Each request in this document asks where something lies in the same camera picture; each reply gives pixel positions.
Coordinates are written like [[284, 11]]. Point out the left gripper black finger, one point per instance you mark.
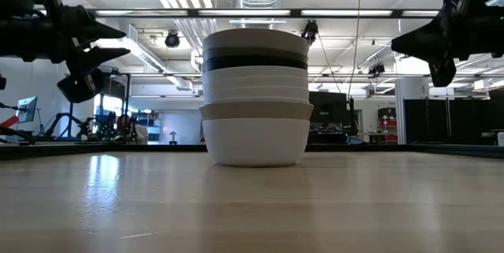
[[98, 28], [94, 58]]

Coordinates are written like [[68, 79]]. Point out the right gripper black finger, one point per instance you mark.
[[429, 50], [429, 32]]

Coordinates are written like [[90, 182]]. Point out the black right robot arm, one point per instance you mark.
[[497, 28]]

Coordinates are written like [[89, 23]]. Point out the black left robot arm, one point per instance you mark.
[[19, 36]]

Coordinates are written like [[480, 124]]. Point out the black ceiling spotlight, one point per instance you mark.
[[310, 31], [172, 39], [376, 69]]

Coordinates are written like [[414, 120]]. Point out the black tripod stand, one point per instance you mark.
[[71, 123]]

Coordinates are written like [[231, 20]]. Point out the black partition panel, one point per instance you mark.
[[433, 123], [497, 115]]

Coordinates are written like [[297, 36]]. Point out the small computer monitor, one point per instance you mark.
[[28, 109]]

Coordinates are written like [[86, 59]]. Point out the shelf with red boxes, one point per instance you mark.
[[388, 125]]

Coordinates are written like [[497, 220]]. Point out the red flat item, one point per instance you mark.
[[8, 121]]

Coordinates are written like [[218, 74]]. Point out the small black stand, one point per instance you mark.
[[173, 139]]

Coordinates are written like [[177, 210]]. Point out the blue and white item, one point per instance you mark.
[[355, 141]]

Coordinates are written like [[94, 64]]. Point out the black computer monitor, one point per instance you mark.
[[328, 111]]

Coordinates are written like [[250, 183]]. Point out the black aluminium table frame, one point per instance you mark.
[[98, 151]]

